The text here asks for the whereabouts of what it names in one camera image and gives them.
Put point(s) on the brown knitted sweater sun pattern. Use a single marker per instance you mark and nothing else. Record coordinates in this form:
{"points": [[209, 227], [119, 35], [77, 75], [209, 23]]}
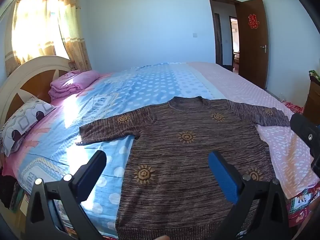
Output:
{"points": [[180, 160]]}

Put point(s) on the folded pink quilt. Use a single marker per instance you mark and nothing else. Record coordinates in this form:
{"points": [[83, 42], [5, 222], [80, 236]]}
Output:
{"points": [[70, 82]]}

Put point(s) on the dark cloth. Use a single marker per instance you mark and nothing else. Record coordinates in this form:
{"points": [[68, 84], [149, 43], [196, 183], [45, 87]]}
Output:
{"points": [[7, 190]]}

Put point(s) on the blue polka dot blanket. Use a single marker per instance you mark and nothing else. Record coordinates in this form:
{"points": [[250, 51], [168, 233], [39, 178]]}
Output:
{"points": [[105, 110]]}

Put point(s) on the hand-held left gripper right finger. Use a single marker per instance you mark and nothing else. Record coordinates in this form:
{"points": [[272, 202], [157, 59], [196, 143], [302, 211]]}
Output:
{"points": [[225, 177]]}

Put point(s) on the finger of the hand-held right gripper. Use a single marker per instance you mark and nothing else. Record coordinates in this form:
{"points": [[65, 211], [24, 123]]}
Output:
{"points": [[306, 132]]}

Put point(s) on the wooden cabinet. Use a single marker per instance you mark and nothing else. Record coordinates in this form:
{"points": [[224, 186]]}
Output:
{"points": [[312, 97]]}

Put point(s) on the brown wooden door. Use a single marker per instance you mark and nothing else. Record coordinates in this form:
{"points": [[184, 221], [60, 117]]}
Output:
{"points": [[252, 40]]}

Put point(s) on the red paper door decoration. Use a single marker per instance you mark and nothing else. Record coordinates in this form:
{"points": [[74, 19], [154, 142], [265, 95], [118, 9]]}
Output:
{"points": [[253, 20]]}

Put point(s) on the brown door frame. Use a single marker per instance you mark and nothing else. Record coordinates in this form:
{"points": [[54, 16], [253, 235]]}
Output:
{"points": [[215, 30]]}

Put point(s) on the green item on cabinet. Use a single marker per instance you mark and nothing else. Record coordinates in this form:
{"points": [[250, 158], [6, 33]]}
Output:
{"points": [[313, 73]]}

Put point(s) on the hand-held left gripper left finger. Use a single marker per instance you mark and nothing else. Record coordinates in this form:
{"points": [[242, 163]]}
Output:
{"points": [[84, 180]]}

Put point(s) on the person's left hand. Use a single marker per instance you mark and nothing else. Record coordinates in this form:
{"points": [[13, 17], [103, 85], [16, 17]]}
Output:
{"points": [[162, 238]]}

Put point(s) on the pink dotted bed sheet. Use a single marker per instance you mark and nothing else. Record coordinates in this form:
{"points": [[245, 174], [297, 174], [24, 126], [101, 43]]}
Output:
{"points": [[282, 150]]}

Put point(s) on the red patterned blanket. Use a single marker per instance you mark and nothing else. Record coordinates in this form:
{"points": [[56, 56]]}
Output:
{"points": [[303, 205]]}

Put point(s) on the yellow patterned curtain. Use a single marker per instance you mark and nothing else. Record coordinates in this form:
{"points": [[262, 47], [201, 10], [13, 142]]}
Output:
{"points": [[70, 30]]}

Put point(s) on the patterned white pillow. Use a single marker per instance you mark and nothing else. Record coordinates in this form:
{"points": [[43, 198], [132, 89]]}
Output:
{"points": [[22, 122]]}

